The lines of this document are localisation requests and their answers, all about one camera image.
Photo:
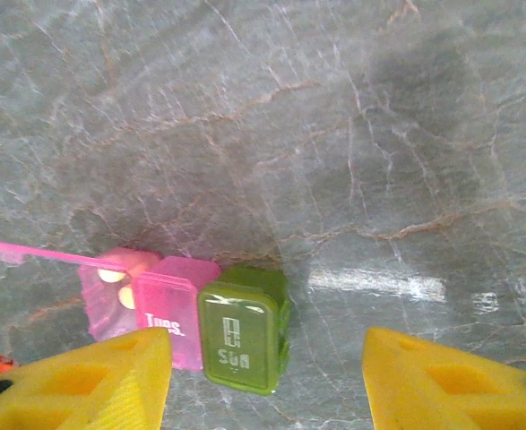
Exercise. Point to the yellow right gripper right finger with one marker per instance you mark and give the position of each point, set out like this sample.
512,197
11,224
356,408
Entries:
446,394

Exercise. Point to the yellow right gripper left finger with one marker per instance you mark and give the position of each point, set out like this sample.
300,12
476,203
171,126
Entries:
65,394

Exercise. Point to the translucent pink pill box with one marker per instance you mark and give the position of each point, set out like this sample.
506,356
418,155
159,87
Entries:
106,318

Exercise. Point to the pink Tues pill box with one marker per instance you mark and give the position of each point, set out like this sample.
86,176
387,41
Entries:
168,304

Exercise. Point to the green Sun pill box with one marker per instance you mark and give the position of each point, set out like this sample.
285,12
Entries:
240,340

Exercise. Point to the round cream pill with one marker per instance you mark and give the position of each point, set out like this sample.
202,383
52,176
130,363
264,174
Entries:
126,296
110,274

